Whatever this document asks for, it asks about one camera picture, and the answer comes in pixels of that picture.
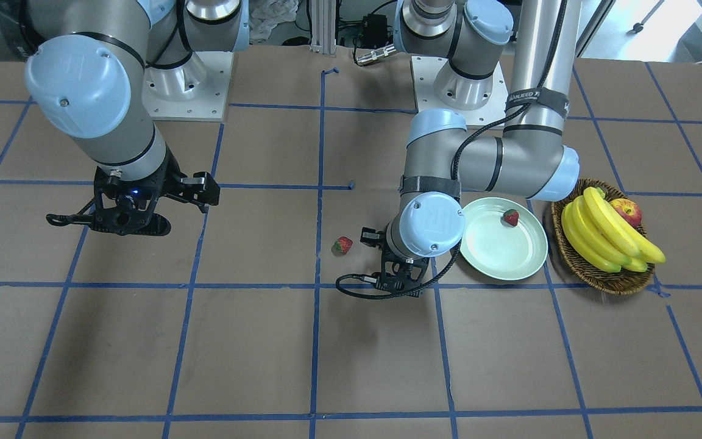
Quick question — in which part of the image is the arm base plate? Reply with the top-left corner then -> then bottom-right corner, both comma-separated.
142,52 -> 235,122
411,56 -> 509,127

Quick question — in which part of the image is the red strawberry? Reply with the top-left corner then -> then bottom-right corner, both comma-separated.
332,236 -> 353,255
502,209 -> 519,227

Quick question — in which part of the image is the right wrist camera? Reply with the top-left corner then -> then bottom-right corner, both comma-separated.
169,172 -> 221,214

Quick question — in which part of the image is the pale green plate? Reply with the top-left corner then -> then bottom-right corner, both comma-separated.
460,197 -> 548,281

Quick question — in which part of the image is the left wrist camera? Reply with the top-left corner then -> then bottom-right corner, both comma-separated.
360,227 -> 387,250

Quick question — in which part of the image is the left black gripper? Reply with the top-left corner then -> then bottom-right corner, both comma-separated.
377,252 -> 432,298

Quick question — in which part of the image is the yellow banana bunch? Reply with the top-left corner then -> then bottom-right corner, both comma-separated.
560,187 -> 666,273

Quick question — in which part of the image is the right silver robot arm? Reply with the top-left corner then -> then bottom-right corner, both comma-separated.
0,1 -> 250,236

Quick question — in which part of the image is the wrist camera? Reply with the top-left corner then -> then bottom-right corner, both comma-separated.
169,172 -> 221,214
360,227 -> 387,250

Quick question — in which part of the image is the wicker fruit basket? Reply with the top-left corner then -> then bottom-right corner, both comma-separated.
551,178 -> 665,294

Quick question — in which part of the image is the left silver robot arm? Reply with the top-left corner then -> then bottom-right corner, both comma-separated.
362,1 -> 581,300

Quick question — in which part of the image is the aluminium frame post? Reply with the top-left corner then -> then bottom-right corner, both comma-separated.
306,0 -> 339,57

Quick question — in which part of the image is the red apple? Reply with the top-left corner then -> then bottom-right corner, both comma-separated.
610,198 -> 642,227

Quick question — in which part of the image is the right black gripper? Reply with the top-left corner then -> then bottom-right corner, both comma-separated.
92,149 -> 184,237

